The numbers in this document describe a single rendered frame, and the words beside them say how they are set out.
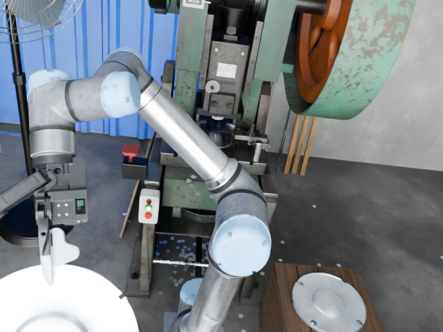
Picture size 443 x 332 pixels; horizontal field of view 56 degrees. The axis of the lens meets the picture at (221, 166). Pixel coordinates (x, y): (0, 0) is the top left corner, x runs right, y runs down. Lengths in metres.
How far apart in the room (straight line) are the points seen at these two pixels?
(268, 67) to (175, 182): 0.58
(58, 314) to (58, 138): 0.29
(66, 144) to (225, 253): 0.36
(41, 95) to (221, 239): 0.42
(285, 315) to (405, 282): 1.06
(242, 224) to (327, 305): 0.96
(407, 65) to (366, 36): 1.92
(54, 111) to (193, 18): 0.86
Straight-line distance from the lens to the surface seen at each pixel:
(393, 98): 3.31
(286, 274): 1.80
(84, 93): 0.74
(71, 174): 0.76
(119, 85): 0.72
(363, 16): 1.31
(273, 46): 1.56
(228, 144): 1.68
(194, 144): 0.88
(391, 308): 2.39
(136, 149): 1.63
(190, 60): 1.57
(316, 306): 1.72
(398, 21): 1.35
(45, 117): 0.76
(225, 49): 1.60
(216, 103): 1.64
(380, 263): 2.61
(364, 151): 3.46
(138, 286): 2.08
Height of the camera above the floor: 1.62
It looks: 33 degrees down
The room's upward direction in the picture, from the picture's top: 10 degrees clockwise
